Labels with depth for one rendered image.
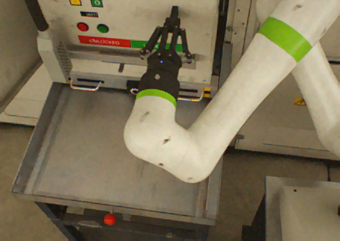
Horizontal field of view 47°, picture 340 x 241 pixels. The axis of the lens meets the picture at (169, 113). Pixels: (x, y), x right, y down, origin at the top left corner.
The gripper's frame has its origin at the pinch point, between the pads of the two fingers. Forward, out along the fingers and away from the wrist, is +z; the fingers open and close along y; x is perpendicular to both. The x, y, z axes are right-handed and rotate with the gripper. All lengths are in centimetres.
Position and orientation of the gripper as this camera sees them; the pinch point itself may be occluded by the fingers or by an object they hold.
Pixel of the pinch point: (173, 19)
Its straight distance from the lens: 105.0
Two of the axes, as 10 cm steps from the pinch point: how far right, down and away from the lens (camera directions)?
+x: -0.4, -5.5, -8.4
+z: 1.5, -8.3, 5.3
